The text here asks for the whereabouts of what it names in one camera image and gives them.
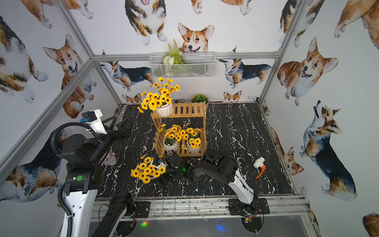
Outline white wire wall basket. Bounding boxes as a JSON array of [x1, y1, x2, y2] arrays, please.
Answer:
[[149, 52, 216, 78]]

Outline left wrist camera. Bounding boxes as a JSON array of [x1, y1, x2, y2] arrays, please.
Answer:
[[81, 109, 107, 135]]

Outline aluminium front rail frame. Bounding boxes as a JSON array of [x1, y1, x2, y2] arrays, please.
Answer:
[[88, 195, 311, 223]]

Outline green fern white flower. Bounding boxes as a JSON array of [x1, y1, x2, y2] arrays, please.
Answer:
[[163, 39, 184, 66]]

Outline sunflower pot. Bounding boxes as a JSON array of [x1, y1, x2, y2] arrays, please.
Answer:
[[130, 155, 167, 184], [138, 77, 181, 117], [180, 127, 202, 154], [159, 124, 182, 153]]

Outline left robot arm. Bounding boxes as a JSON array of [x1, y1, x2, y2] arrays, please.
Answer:
[[50, 112, 132, 237]]

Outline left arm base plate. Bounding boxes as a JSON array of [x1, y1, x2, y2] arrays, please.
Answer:
[[130, 201, 151, 219]]

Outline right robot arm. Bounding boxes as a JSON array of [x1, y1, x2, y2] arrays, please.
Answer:
[[161, 148, 258, 209]]

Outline pink pot green plant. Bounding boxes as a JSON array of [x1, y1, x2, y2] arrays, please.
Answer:
[[191, 93, 209, 104]]

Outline wooden two-tier shelf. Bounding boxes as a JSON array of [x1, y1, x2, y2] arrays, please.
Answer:
[[151, 102, 207, 157]]

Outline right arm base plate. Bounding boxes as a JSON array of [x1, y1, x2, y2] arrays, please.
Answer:
[[228, 198, 270, 217]]

